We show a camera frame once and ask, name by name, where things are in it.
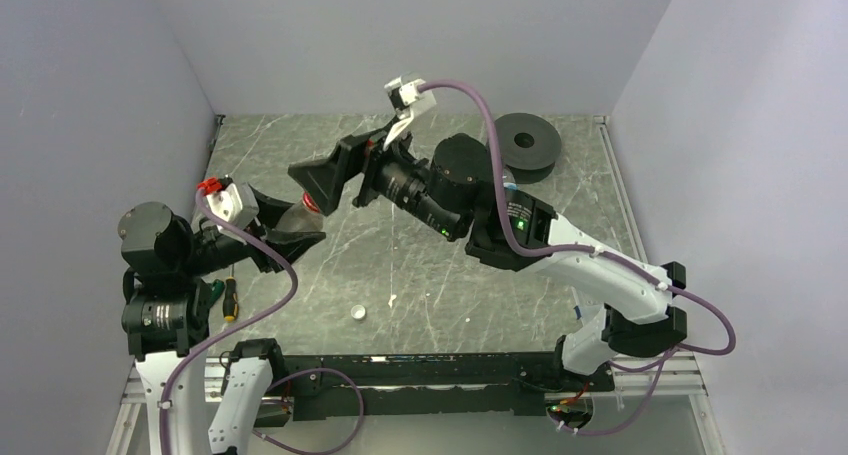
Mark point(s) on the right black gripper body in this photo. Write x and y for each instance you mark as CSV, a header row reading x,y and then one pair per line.
x,y
375,161

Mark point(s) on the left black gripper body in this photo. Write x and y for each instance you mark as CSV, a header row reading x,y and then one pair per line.
x,y
263,258

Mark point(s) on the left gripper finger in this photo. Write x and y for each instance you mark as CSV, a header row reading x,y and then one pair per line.
x,y
271,210
291,246

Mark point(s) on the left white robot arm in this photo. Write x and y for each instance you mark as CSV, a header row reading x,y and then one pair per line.
x,y
168,303

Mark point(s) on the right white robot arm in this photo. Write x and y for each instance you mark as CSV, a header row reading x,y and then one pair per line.
x,y
625,307

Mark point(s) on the white bottle cap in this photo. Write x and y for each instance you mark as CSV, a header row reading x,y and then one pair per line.
x,y
358,312

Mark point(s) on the yellow black screwdriver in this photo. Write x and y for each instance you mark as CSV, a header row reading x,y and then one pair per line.
x,y
230,304

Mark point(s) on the black filament spool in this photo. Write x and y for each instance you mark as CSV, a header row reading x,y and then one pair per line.
x,y
529,147

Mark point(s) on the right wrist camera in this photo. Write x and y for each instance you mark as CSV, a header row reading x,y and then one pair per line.
x,y
409,102

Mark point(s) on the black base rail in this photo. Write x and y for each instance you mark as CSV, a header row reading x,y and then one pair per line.
x,y
521,383

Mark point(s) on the aluminium frame rail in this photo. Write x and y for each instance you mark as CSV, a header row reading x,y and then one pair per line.
x,y
673,374

